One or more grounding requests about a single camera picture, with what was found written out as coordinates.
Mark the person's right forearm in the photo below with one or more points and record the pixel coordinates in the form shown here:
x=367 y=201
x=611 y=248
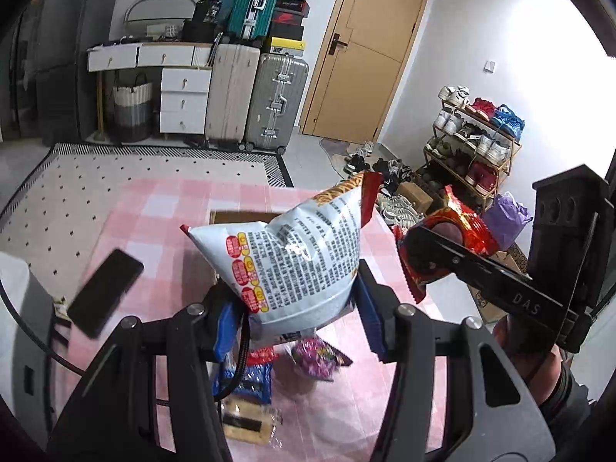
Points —
x=572 y=390

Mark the scattered pile of shoes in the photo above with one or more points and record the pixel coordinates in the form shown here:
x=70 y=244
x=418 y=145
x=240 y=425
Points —
x=397 y=207

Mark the purple bag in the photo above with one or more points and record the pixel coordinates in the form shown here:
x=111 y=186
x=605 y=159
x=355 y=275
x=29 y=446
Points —
x=505 y=219

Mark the person's right hand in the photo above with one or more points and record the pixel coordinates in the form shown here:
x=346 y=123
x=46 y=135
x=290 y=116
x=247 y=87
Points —
x=544 y=375

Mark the large white snack packet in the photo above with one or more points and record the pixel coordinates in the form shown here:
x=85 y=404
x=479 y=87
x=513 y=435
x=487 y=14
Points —
x=288 y=260

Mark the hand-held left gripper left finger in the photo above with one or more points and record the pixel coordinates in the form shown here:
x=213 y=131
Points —
x=225 y=332

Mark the black printed bag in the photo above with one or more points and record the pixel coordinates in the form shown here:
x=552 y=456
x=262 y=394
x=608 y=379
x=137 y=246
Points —
x=211 y=9

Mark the silver suitcase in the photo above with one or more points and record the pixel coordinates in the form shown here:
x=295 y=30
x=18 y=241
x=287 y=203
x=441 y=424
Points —
x=274 y=101

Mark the wooden door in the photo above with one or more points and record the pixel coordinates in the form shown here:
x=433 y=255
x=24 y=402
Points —
x=375 y=33

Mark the white light switch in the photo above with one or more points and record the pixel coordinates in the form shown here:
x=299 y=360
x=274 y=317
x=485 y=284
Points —
x=489 y=66

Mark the black smartphone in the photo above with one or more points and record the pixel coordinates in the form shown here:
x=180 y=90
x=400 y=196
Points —
x=103 y=293

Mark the dark shoe box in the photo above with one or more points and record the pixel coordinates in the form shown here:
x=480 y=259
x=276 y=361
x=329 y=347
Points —
x=286 y=31

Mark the wooden shoe rack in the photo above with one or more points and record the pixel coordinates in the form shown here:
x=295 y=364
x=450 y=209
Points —
x=505 y=120
x=481 y=124

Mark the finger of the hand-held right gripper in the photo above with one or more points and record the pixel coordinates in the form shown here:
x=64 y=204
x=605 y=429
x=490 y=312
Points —
x=505 y=288

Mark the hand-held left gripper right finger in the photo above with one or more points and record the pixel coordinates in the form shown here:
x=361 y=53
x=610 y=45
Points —
x=373 y=320

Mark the pink checked tablecloth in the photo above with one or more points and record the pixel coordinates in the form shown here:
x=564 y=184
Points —
x=159 y=202

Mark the small plain cardboard box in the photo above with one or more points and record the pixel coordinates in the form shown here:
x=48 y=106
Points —
x=415 y=197

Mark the grey refrigerator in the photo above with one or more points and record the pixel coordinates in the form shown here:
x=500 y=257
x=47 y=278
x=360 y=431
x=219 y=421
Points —
x=62 y=57

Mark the beige suitcase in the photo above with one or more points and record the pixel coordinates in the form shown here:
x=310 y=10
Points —
x=231 y=91

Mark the yellow cracker packet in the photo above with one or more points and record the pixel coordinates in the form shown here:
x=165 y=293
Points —
x=250 y=418

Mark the grey doormat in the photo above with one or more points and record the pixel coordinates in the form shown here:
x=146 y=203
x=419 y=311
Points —
x=332 y=149

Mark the dotted cream rug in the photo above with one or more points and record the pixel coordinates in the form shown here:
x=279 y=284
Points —
x=120 y=163

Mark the white desk with drawers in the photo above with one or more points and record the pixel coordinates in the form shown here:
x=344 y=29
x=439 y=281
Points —
x=144 y=55

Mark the white rounded appliance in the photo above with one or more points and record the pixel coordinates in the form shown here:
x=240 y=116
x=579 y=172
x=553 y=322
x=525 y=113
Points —
x=21 y=337

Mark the red snack packet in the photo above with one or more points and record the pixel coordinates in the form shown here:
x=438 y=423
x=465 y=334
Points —
x=471 y=226

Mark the printed cardboard box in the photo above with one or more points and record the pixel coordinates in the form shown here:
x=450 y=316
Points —
x=487 y=305

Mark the white drawer cabinet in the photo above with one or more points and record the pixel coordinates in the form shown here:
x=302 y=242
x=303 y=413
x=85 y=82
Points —
x=185 y=101

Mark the woven laundry basket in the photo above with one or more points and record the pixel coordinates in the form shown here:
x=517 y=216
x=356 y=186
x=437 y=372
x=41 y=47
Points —
x=132 y=110

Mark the blue snack packet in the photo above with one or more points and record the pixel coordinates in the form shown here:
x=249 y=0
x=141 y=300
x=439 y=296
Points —
x=250 y=385

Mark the red logo shoe box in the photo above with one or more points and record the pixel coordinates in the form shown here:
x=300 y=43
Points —
x=288 y=19

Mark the teal suitcase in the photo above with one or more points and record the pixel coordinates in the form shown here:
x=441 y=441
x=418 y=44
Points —
x=245 y=5

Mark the yellow black shoe box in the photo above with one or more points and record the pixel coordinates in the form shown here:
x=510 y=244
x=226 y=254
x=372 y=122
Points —
x=284 y=45

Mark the purple snack packet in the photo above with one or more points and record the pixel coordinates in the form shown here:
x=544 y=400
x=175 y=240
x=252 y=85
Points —
x=317 y=356

